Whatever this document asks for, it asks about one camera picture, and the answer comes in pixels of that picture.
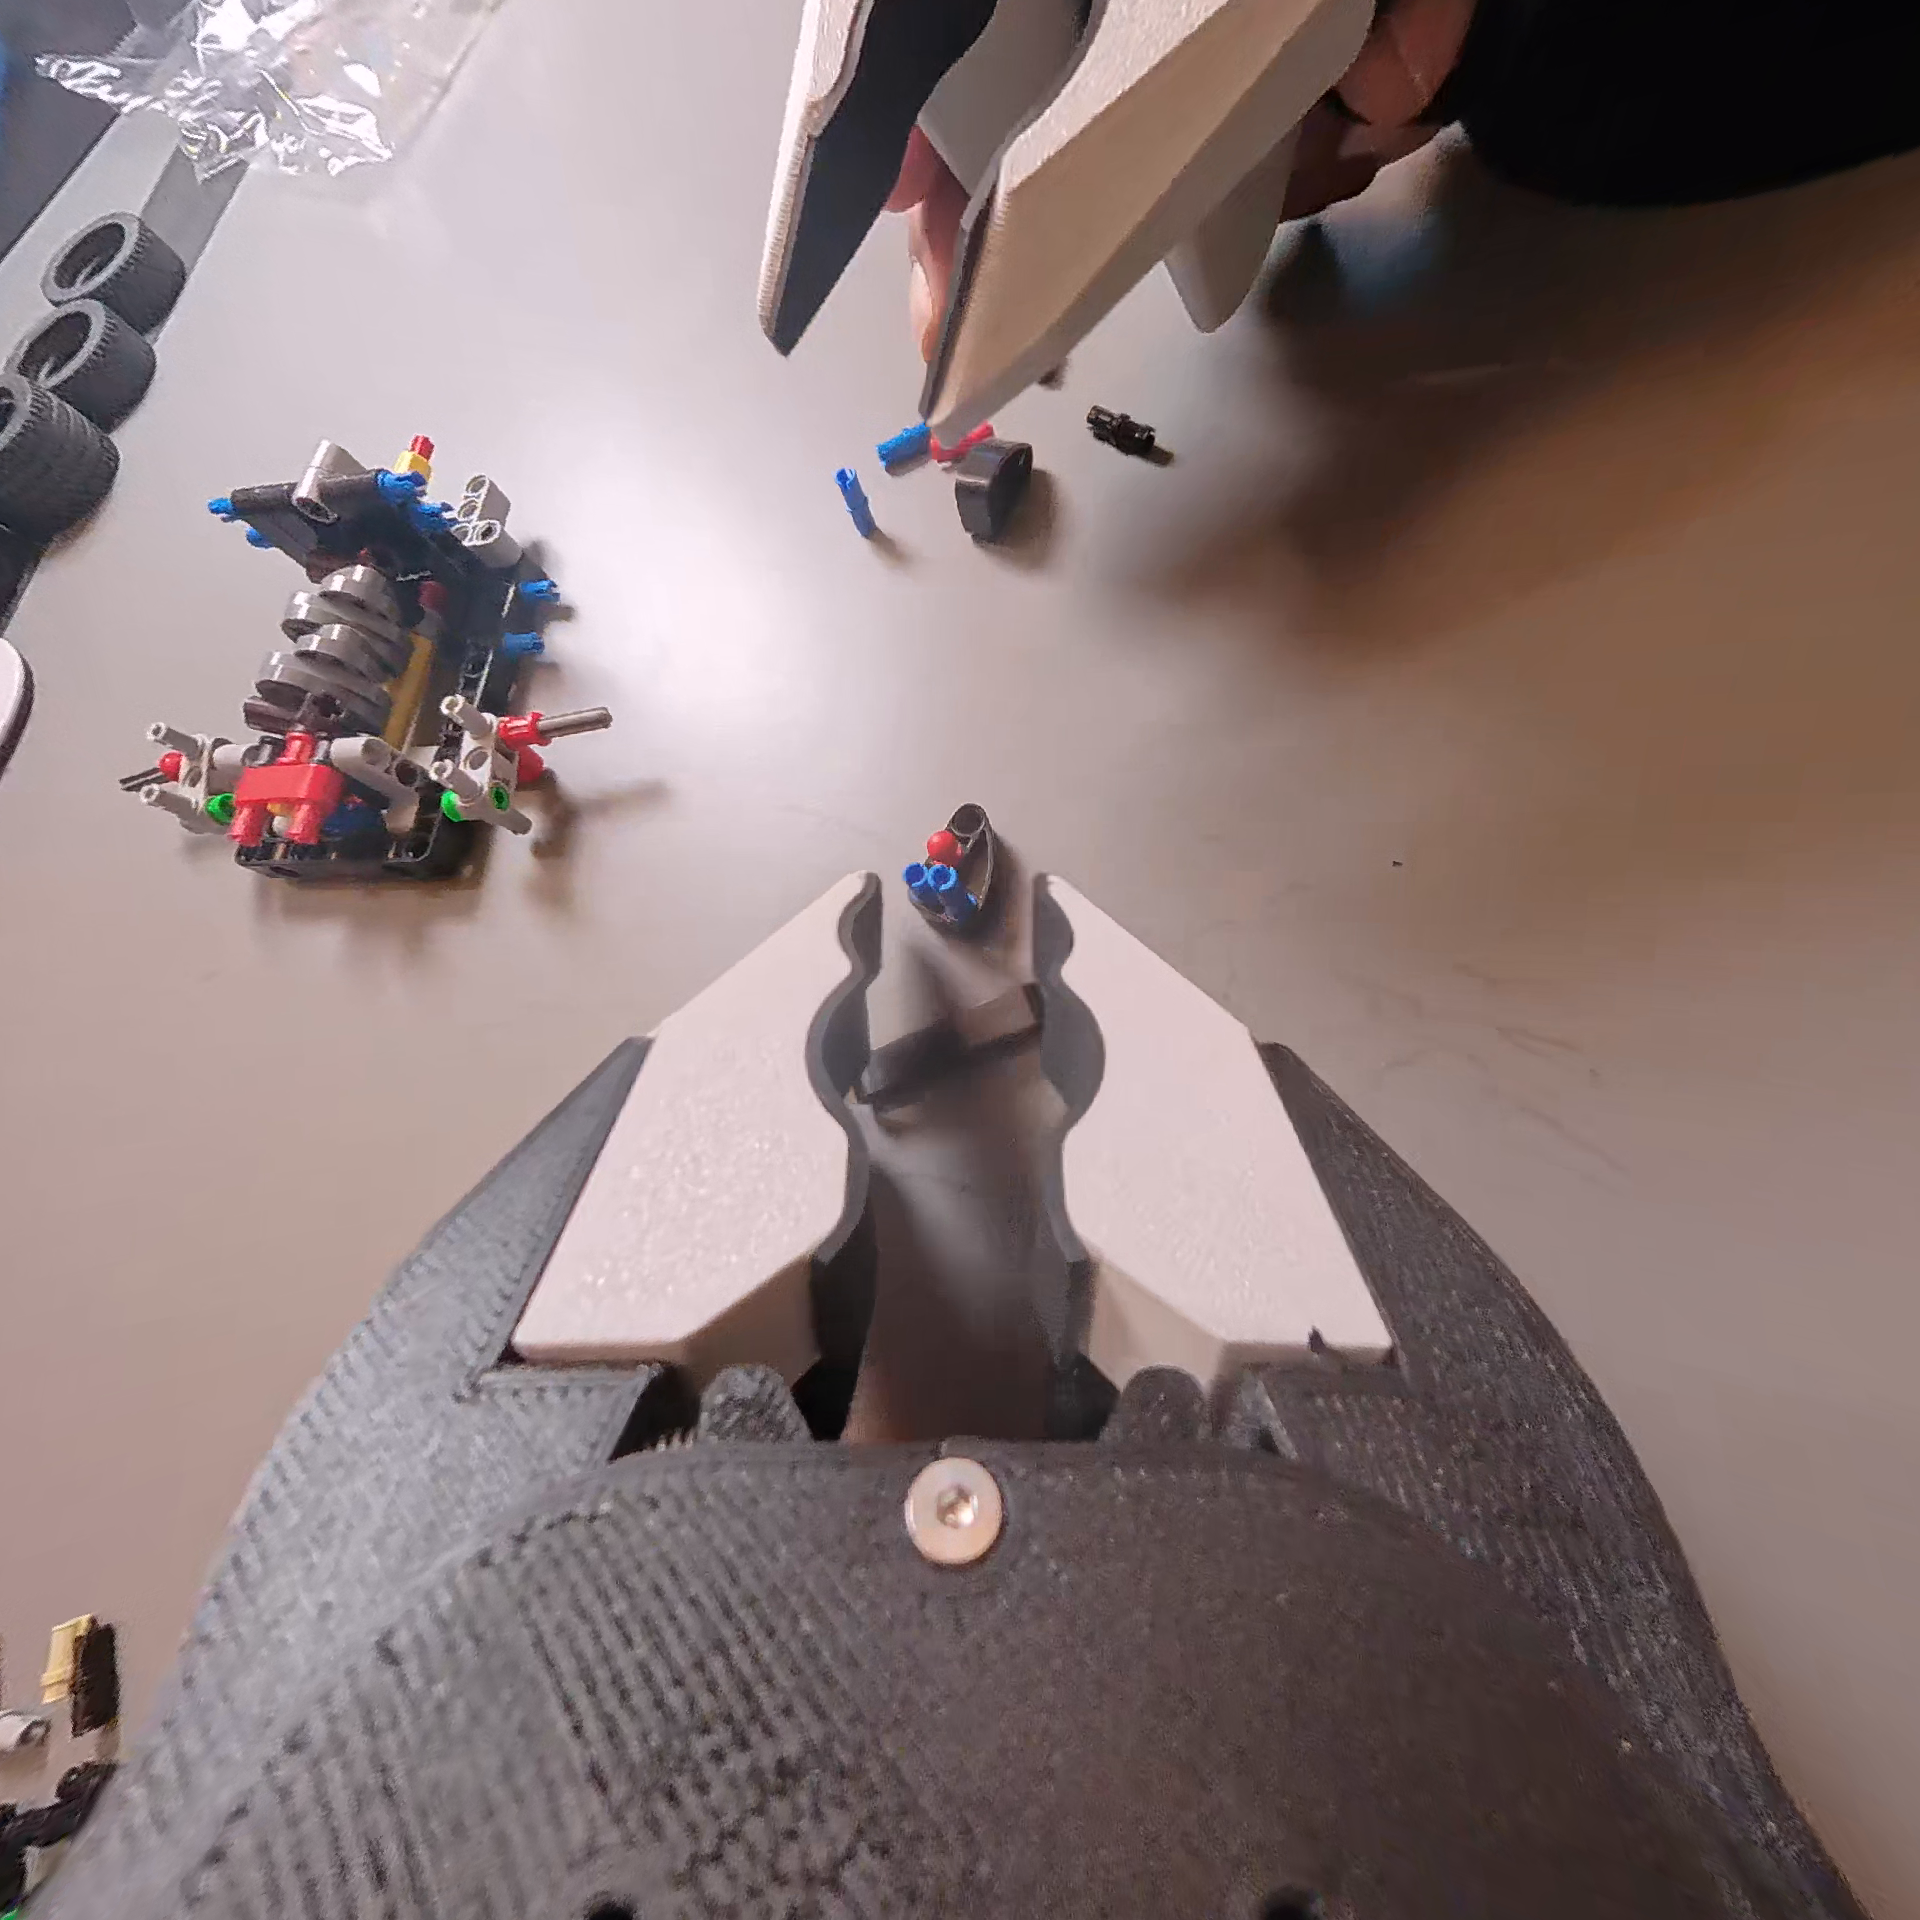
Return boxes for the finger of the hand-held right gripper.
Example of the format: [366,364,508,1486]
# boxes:
[916,0,1374,426]
[755,0,993,357]

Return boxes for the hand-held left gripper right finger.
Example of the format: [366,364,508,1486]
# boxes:
[1030,872,1401,1397]

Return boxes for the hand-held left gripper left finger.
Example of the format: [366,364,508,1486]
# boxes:
[513,869,885,1397]

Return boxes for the black rounded lego beam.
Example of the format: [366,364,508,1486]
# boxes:
[922,805,1005,940]

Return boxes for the black curved lego piece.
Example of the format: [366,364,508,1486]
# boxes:
[958,440,1039,544]

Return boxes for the lego car chassis assembly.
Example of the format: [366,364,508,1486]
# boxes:
[119,434,614,886]

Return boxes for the pile of small lego pieces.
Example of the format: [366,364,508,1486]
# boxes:
[0,1611,123,1869]

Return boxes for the clear plastic bag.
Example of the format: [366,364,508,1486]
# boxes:
[38,0,498,178]

